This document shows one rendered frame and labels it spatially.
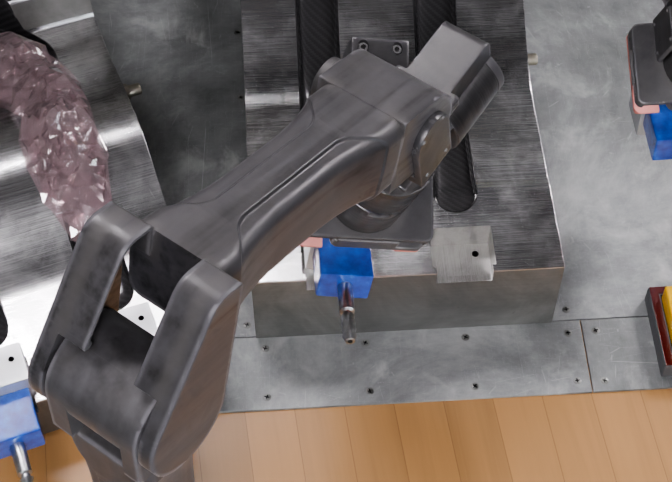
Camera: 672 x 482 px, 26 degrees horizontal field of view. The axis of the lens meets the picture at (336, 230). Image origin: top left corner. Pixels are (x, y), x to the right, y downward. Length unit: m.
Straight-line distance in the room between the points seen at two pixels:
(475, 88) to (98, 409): 0.37
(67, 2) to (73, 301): 0.65
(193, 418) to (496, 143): 0.56
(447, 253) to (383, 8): 0.25
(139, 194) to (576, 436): 0.43
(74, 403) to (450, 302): 0.51
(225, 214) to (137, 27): 0.72
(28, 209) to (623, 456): 0.54
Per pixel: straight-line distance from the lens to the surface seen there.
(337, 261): 1.15
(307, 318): 1.25
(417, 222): 1.09
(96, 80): 1.35
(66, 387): 0.81
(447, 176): 1.27
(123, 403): 0.79
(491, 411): 1.25
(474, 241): 1.25
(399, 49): 1.07
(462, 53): 1.00
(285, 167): 0.84
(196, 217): 0.80
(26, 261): 1.27
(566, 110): 1.44
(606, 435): 1.25
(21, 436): 1.18
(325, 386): 1.25
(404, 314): 1.25
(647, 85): 1.17
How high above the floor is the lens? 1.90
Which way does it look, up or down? 56 degrees down
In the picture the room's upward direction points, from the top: straight up
